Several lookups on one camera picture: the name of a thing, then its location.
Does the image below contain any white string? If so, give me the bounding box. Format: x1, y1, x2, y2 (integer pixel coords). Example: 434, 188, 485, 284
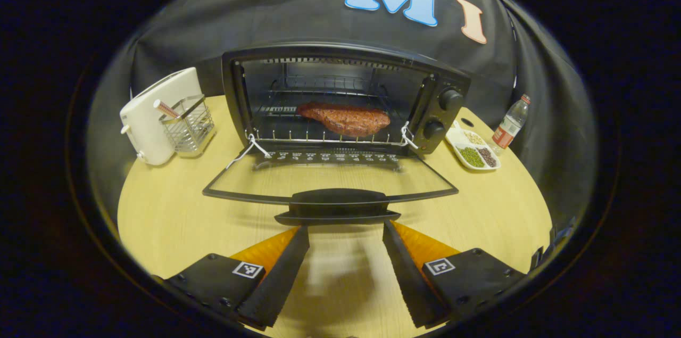
226, 133, 272, 168
399, 121, 419, 150

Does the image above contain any metal wire basket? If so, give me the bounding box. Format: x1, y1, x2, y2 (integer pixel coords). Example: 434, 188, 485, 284
159, 94, 217, 158

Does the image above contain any black backdrop cloth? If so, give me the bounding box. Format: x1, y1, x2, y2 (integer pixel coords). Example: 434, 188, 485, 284
88, 0, 599, 232

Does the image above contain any white divided plate with beans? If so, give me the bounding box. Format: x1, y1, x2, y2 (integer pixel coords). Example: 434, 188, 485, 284
445, 121, 502, 171

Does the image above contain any clear plastic bottle red label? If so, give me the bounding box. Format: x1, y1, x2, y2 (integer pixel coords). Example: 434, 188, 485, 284
490, 94, 531, 156

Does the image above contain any red white striped stick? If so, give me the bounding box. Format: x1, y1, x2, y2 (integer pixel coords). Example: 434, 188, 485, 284
153, 99, 180, 120

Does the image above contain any black electric oven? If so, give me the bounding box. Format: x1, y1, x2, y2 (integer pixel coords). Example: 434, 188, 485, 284
202, 42, 471, 227

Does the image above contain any white toaster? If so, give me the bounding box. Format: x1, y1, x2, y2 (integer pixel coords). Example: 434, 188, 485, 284
120, 67, 205, 166

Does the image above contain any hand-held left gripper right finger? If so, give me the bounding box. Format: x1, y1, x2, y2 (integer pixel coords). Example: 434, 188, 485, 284
382, 220, 527, 329

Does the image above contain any red roast meat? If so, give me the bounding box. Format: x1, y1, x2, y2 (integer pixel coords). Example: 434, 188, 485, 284
296, 102, 392, 138

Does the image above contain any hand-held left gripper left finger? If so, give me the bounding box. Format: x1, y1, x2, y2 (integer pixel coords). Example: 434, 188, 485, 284
160, 225, 311, 329

